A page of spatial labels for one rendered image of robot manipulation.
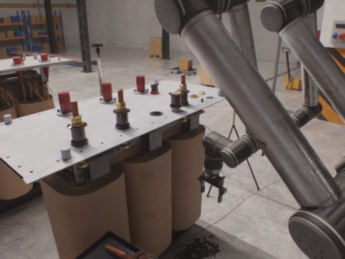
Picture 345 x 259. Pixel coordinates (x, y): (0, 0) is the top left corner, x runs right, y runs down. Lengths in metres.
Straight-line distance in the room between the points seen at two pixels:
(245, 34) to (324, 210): 0.68
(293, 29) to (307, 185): 0.85
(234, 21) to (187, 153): 1.20
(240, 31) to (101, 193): 1.05
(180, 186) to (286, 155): 1.43
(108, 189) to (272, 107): 1.01
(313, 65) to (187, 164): 1.15
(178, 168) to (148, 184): 0.39
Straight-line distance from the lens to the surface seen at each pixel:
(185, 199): 2.26
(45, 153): 1.28
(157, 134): 1.73
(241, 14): 1.09
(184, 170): 2.10
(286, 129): 0.84
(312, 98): 1.92
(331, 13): 6.08
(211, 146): 1.39
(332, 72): 1.46
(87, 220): 1.56
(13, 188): 3.17
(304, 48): 1.46
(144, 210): 1.89
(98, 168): 1.47
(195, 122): 2.05
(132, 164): 1.69
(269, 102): 0.84
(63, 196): 1.49
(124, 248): 1.42
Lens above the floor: 1.90
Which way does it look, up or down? 22 degrees down
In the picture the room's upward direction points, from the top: straight up
